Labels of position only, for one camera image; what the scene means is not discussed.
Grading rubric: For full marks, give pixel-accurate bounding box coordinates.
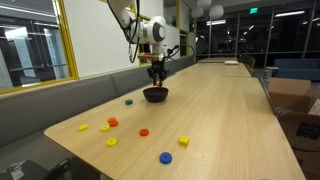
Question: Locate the black bowl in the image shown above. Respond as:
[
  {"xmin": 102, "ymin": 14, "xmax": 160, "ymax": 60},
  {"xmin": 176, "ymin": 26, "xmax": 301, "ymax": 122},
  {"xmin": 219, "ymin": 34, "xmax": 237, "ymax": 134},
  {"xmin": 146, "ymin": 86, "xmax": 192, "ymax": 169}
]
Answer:
[{"xmin": 142, "ymin": 86, "xmax": 170, "ymax": 103}]

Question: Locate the white globe lamp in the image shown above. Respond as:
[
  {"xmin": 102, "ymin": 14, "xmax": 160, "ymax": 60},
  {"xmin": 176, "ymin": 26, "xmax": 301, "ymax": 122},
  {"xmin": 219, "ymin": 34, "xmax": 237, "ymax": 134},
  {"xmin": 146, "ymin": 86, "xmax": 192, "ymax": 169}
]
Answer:
[
  {"xmin": 208, "ymin": 4, "xmax": 225, "ymax": 20},
  {"xmin": 195, "ymin": 0, "xmax": 213, "ymax": 9},
  {"xmin": 191, "ymin": 6, "xmax": 205, "ymax": 19}
]

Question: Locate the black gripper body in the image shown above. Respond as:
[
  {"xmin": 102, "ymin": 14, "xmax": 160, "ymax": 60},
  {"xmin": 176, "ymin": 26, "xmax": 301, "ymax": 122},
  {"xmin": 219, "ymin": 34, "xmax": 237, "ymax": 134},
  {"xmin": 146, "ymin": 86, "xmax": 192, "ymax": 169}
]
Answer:
[{"xmin": 150, "ymin": 60, "xmax": 166, "ymax": 75}]

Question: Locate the yellow cube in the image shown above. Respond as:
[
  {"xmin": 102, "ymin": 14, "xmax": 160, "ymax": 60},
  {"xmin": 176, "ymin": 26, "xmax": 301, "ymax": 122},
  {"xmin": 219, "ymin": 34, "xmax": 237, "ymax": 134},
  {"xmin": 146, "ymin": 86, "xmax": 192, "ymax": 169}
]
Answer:
[{"xmin": 178, "ymin": 135, "xmax": 190, "ymax": 147}]

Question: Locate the black looped gripper cable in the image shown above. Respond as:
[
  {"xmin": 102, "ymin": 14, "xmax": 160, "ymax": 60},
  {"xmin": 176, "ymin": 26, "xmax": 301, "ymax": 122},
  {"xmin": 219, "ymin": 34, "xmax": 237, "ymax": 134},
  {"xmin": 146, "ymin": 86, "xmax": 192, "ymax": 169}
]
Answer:
[{"xmin": 163, "ymin": 43, "xmax": 197, "ymax": 64}]

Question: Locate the blue disc with hole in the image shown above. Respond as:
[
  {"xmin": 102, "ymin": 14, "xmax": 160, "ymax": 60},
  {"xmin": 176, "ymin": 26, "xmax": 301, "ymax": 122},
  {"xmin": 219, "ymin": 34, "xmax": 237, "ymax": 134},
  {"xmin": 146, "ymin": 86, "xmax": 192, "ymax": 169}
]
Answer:
[{"xmin": 159, "ymin": 151, "xmax": 173, "ymax": 165}]

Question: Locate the black equipment case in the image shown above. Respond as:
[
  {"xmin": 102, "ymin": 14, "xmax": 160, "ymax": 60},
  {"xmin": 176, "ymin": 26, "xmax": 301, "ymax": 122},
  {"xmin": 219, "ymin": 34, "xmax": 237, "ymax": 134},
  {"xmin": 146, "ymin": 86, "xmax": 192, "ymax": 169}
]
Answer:
[{"xmin": 0, "ymin": 156, "xmax": 101, "ymax": 180}]

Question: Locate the yellow framed glass window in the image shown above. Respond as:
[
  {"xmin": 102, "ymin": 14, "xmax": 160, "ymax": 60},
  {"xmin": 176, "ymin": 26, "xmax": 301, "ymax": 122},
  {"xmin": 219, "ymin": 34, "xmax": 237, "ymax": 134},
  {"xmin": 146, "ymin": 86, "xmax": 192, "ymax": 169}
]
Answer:
[{"xmin": 0, "ymin": 0, "xmax": 80, "ymax": 95}]

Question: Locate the light wooden table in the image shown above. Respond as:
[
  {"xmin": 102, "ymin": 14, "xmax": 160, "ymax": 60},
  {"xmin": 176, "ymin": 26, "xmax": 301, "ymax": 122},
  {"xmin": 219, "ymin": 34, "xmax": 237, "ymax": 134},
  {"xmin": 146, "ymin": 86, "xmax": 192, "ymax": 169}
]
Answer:
[
  {"xmin": 176, "ymin": 62, "xmax": 253, "ymax": 79},
  {"xmin": 197, "ymin": 56, "xmax": 239, "ymax": 64}
]

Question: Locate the white stool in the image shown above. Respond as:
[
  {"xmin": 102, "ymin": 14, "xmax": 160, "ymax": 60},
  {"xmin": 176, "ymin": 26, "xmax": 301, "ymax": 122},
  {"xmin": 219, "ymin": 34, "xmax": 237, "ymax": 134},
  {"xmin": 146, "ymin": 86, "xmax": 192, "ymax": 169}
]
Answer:
[{"xmin": 264, "ymin": 66, "xmax": 279, "ymax": 79}]

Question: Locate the long black robot cable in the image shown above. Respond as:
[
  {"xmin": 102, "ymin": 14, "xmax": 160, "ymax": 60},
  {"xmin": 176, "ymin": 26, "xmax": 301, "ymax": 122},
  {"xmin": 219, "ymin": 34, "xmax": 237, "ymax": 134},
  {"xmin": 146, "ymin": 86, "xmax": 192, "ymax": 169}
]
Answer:
[{"xmin": 108, "ymin": 0, "xmax": 141, "ymax": 64}]

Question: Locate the dark wooden chair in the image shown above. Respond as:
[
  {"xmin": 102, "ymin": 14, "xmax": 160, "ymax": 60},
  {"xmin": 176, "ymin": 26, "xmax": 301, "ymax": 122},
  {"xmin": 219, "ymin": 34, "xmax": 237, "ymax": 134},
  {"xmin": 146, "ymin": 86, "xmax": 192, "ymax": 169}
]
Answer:
[{"xmin": 241, "ymin": 54, "xmax": 257, "ymax": 75}]

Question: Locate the grey upholstered bench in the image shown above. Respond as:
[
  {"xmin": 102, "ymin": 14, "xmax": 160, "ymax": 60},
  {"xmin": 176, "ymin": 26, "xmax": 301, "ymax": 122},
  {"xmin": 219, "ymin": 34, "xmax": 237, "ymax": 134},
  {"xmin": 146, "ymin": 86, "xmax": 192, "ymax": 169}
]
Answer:
[{"xmin": 0, "ymin": 55, "xmax": 196, "ymax": 180}]

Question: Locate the linear ceiling light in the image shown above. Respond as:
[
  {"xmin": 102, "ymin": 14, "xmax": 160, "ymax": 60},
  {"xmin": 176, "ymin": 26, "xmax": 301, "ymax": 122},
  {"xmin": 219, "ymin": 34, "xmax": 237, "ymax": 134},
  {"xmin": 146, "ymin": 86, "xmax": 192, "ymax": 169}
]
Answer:
[
  {"xmin": 274, "ymin": 10, "xmax": 306, "ymax": 18},
  {"xmin": 205, "ymin": 19, "xmax": 227, "ymax": 26}
]

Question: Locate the blue sofa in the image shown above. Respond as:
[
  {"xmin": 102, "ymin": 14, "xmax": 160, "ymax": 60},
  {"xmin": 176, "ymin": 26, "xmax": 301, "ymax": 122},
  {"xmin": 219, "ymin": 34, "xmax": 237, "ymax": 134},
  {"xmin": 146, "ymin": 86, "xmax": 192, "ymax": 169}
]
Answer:
[{"xmin": 273, "ymin": 58, "xmax": 320, "ymax": 82}]

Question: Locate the cardboard box with label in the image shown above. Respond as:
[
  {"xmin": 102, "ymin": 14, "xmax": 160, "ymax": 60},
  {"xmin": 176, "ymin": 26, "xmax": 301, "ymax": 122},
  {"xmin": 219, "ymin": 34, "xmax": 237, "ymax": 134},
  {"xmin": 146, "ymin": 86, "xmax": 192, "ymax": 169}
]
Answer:
[{"xmin": 274, "ymin": 96, "xmax": 320, "ymax": 180}]

